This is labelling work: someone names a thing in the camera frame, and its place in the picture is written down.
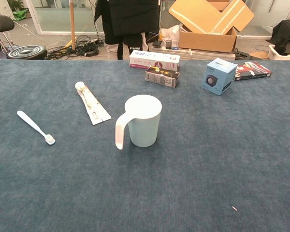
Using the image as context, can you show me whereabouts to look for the white toothpaste tube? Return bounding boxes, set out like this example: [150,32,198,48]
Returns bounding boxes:
[74,81,112,126]

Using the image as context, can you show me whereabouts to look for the light blue toothbrush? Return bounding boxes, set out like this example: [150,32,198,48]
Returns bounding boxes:
[16,110,56,145]

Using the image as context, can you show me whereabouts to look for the white pink long box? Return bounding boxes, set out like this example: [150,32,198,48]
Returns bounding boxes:
[129,50,181,72]

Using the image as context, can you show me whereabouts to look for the small black silver box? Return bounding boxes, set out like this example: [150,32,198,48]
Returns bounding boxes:
[145,65,180,88]

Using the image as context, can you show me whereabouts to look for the blue table mat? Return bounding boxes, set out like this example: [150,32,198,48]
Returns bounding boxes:
[0,58,290,232]

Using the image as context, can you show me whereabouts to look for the blue cube speaker box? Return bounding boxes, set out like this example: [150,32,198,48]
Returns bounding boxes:
[202,58,238,96]

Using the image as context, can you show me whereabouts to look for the long white aluminium rails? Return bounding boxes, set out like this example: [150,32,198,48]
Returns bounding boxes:
[151,45,236,61]

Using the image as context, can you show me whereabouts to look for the white plastic bag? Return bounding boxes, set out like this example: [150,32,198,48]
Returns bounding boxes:
[159,24,181,48]

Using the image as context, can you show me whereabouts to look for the open cardboard box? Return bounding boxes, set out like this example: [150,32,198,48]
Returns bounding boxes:
[168,0,255,53]

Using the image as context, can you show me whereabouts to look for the person in black jacket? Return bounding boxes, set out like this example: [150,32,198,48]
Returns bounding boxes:
[93,0,161,60]

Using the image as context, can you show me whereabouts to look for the wooden tripod easel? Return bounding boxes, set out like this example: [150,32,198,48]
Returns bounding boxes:
[70,0,76,51]

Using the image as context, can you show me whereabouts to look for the flat red black box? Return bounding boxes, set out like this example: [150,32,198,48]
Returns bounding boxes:
[233,61,273,82]

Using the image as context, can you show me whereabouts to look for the black round stool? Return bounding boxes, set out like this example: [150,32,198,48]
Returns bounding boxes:
[6,45,48,60]

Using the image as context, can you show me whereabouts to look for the white storage bin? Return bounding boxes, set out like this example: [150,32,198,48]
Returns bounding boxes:
[267,44,290,61]

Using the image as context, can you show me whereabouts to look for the green bag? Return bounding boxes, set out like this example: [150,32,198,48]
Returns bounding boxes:
[12,8,29,22]

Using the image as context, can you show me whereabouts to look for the black cloth covered object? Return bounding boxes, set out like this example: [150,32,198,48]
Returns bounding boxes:
[272,19,290,55]

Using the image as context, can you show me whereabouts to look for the black chair seat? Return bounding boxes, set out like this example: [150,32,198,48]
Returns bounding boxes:
[0,14,15,33]

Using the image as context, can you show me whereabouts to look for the light blue cup white handle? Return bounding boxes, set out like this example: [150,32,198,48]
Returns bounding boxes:
[115,94,163,151]

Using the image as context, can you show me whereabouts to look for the black metal bracket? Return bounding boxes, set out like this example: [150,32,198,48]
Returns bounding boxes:
[234,48,252,60]

